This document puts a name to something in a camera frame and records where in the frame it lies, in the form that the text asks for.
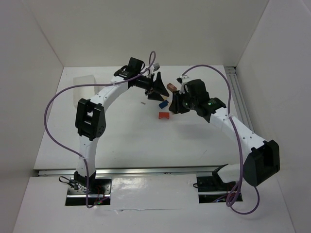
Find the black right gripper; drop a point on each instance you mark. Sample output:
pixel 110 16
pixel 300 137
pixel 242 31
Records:
pixel 179 103

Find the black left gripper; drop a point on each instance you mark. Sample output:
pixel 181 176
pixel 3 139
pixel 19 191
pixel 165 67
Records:
pixel 153 85

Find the blue wood block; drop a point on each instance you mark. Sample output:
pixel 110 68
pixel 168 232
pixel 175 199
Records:
pixel 164 104

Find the brown balloon wood block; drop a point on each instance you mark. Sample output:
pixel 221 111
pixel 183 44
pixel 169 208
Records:
pixel 171 87

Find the red arch wood block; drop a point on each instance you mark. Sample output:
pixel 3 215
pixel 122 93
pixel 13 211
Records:
pixel 164 115

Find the white perforated plastic box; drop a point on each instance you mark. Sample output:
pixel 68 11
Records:
pixel 85 92

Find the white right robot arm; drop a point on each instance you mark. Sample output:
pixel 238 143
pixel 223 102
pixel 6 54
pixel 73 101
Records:
pixel 260 158

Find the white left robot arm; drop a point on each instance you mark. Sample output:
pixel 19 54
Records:
pixel 90 116

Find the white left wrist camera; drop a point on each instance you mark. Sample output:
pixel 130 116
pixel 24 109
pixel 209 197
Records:
pixel 156 66

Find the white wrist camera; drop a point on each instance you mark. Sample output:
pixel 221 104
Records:
pixel 156 66
pixel 183 79

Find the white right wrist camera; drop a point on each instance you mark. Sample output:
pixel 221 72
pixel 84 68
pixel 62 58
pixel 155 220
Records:
pixel 183 79

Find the aluminium rail right side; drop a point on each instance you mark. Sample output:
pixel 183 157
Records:
pixel 240 104

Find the aluminium rail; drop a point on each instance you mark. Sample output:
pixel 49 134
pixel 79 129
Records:
pixel 134 171
pixel 240 104

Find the aluminium rail front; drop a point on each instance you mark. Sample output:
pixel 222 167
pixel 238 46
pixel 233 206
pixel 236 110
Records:
pixel 134 171

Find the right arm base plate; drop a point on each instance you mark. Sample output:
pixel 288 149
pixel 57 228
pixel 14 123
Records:
pixel 210 192

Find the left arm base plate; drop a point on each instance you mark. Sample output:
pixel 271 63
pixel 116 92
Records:
pixel 98 195

